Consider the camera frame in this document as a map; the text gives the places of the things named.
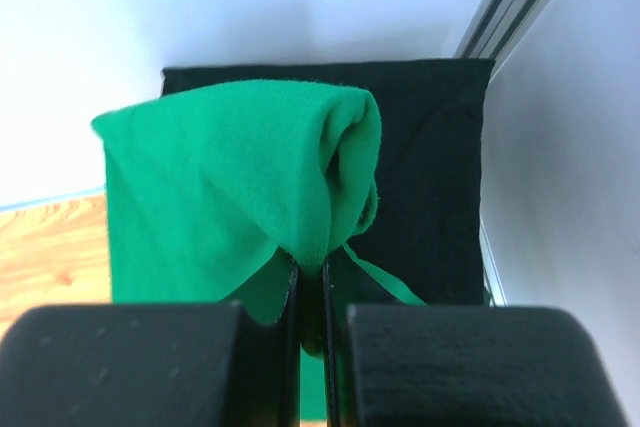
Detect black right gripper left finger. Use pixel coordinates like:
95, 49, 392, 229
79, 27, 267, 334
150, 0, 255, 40
239, 261, 301, 427

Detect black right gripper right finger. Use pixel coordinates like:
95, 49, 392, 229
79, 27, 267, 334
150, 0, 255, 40
320, 260, 401, 427

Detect green t shirt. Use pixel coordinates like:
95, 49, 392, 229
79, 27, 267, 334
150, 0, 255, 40
90, 78, 427, 427

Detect black folded t shirt top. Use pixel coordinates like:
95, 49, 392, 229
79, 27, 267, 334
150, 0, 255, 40
162, 58, 495, 305

